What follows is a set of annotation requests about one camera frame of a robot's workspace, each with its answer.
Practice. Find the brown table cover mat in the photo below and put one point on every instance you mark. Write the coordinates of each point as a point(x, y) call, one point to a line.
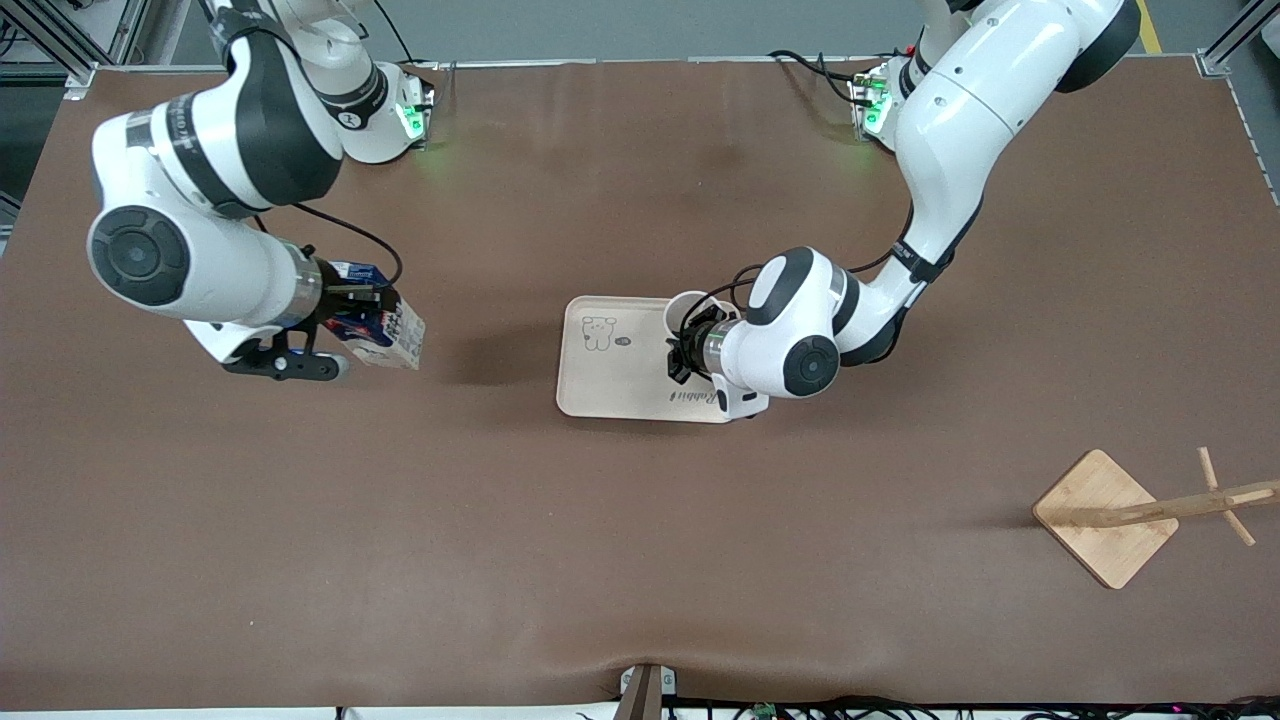
point(640, 550)

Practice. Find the cream tray with rabbit print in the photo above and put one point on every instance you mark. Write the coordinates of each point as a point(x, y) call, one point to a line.
point(620, 375)

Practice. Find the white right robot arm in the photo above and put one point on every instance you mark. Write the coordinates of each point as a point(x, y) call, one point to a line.
point(220, 150)

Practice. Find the blue white milk carton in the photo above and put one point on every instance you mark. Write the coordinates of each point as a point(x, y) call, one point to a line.
point(395, 340)

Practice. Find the aluminium frame profile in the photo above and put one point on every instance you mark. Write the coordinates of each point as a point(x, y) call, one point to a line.
point(1235, 40)
point(50, 35)

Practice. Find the wooden mug stand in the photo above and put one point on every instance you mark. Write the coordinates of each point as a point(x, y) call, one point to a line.
point(1100, 510)

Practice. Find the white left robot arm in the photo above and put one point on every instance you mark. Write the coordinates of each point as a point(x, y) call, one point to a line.
point(960, 120)

